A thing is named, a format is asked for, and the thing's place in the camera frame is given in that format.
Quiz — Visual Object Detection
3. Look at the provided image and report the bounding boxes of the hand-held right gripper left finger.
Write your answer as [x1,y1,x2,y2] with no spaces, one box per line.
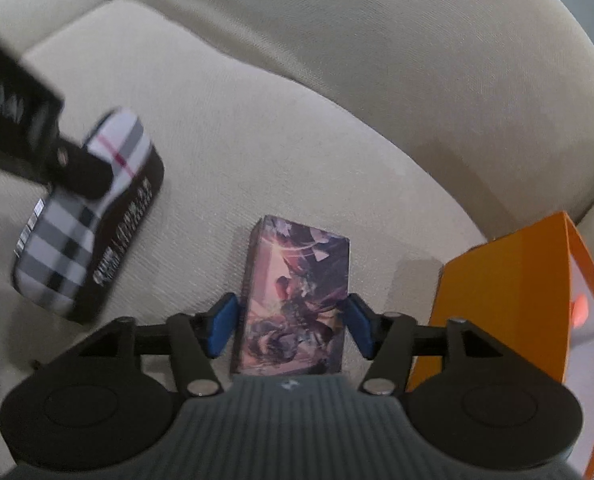
[84,292,239,398]

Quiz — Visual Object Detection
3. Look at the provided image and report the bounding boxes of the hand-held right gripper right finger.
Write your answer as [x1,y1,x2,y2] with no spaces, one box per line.
[344,292,502,395]

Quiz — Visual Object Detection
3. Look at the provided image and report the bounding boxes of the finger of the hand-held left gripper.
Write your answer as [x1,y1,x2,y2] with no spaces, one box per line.
[52,135,116,202]

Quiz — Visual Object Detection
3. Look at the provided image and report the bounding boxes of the plaid rounded case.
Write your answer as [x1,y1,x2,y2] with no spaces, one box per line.
[11,107,166,324]

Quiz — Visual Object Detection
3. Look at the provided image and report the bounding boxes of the illustrated card box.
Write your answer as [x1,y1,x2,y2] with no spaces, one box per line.
[229,215,353,377]

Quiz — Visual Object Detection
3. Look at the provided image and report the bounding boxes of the orange cardboard box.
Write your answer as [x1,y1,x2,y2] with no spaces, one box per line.
[407,211,594,479]

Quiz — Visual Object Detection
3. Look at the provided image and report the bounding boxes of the beige sofa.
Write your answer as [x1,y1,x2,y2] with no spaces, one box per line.
[0,0,594,476]

